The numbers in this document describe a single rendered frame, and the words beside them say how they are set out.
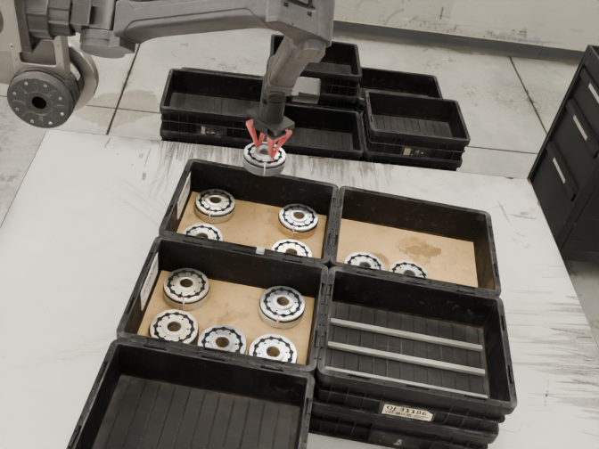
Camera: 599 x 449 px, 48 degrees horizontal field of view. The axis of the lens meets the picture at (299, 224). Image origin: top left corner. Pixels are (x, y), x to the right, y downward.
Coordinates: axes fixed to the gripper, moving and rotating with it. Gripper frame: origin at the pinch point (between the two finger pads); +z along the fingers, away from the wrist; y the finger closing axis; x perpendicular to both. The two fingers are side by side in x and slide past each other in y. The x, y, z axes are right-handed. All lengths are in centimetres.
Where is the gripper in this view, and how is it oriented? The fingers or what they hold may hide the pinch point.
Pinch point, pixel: (266, 149)
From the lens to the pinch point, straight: 162.4
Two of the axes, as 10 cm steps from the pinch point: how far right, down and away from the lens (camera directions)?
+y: -7.2, -5.3, 4.5
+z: -1.6, 7.5, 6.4
